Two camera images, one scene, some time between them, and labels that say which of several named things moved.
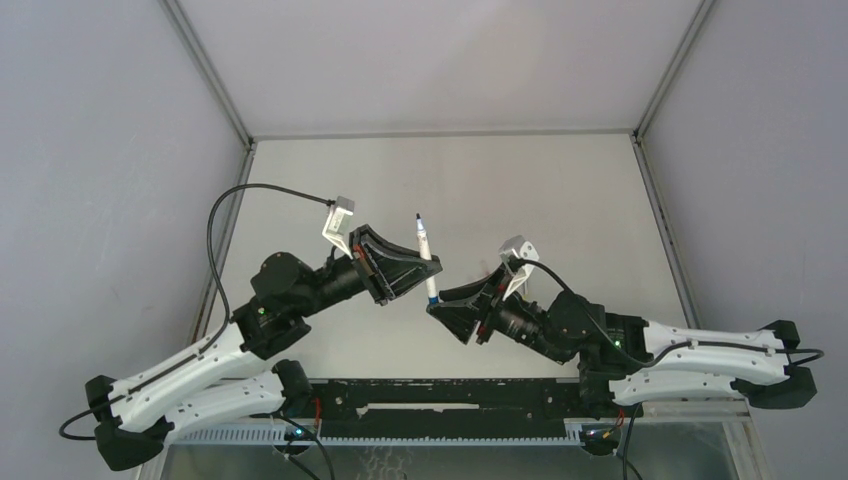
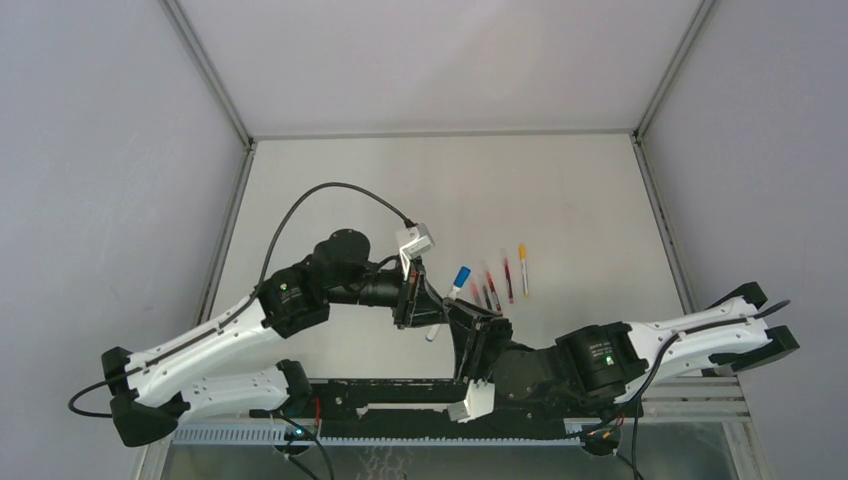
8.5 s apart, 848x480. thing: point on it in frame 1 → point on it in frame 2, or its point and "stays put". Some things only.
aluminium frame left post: [186, 32] stays put
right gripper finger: [468, 292] → [463, 317]
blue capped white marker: [426, 252] → [460, 280]
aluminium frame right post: [649, 173] stays put
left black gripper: [391, 277] → [427, 310]
